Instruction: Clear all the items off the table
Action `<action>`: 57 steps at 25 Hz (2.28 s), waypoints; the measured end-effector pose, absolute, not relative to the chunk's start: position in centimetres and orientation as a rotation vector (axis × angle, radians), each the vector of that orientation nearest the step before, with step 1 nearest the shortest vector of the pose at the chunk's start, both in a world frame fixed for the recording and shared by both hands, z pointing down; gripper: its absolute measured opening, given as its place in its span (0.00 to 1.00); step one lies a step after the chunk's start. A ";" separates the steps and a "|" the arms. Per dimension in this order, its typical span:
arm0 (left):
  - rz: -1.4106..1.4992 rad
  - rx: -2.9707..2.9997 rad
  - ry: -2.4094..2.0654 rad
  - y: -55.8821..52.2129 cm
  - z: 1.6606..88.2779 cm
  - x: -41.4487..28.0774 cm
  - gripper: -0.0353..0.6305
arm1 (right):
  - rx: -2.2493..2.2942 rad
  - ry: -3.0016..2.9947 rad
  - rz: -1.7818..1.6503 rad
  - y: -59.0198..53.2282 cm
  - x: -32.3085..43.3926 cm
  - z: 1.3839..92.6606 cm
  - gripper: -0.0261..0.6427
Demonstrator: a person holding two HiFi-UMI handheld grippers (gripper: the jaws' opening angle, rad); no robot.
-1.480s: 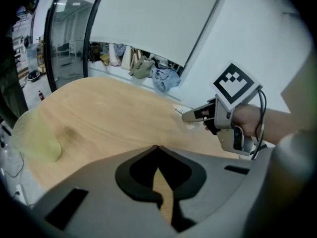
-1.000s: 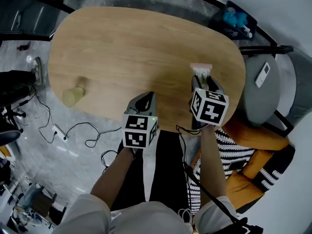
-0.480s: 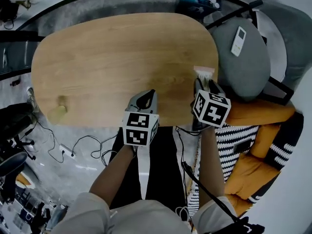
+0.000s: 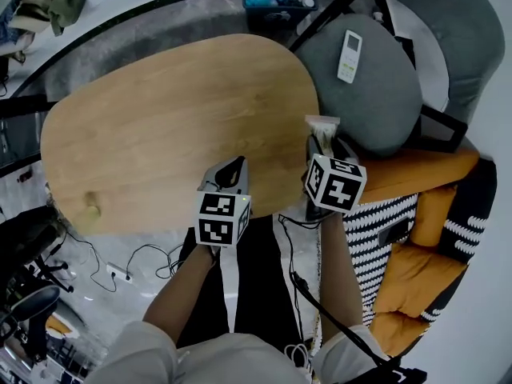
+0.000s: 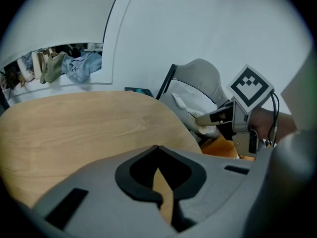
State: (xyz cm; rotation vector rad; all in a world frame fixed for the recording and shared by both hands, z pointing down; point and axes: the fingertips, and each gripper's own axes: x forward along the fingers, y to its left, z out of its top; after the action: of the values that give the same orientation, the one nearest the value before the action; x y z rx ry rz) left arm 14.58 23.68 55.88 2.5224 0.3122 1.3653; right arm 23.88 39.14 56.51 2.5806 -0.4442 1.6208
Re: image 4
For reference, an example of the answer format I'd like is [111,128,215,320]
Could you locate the beige tote bag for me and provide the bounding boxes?
[7,0,53,35]

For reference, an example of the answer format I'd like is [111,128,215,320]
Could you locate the person's right forearm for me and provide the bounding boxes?
[318,212,363,342]

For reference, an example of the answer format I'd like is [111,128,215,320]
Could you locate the white orange egg cushion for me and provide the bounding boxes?
[44,312,79,340]

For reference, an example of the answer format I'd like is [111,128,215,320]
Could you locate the grey swivel office chair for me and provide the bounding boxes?
[0,254,77,362]

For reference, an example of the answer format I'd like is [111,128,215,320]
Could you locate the translucent green cup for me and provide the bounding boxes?
[75,192,102,231]

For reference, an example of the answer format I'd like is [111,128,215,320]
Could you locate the white power strip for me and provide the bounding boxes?
[106,262,134,283]

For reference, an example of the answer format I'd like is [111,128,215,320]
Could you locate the person's left forearm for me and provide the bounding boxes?
[142,244,221,347]

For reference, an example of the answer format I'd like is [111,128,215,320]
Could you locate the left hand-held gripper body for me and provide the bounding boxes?
[194,181,252,248]

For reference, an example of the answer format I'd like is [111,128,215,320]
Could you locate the dark blue storage bin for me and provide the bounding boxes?
[240,0,320,34]

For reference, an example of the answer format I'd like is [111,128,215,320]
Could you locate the clear bag of cotton swabs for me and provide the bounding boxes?
[304,114,341,158]

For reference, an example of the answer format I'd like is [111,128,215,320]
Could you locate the orange sofa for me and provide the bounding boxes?
[351,148,499,358]

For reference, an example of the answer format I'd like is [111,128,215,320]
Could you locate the black electronics box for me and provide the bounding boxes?
[370,356,428,384]

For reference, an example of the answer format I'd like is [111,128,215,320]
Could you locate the black thick cable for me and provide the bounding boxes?
[290,270,395,370]

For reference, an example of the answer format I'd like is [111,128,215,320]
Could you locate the dark smartphone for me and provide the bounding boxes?
[377,216,413,247]

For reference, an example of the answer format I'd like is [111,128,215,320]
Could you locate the oval wooden table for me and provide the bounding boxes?
[39,33,321,238]

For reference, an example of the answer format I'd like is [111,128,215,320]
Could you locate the black white patterned cushion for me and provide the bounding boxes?
[418,160,499,323]

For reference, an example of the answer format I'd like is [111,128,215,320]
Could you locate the grey round cushion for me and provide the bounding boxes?
[294,13,424,159]

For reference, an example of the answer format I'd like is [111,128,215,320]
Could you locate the person's black trousers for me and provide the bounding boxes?
[175,214,319,351]

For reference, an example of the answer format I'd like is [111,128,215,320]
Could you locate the black glass-door fridge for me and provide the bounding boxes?
[0,96,61,175]

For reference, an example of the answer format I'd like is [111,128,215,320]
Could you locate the black white striped blanket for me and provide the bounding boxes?
[315,192,419,330]

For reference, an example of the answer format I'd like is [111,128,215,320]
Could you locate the white coiled cable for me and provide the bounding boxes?
[283,342,311,371]

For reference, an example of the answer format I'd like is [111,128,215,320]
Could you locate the grey shell armchair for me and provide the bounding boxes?
[287,0,506,155]

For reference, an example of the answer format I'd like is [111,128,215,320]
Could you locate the white remote control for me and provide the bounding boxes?
[336,29,364,83]

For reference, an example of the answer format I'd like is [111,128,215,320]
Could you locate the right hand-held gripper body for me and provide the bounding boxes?
[304,153,368,222]

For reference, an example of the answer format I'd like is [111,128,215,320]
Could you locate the person's light grey shirt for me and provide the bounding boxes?
[83,320,387,384]

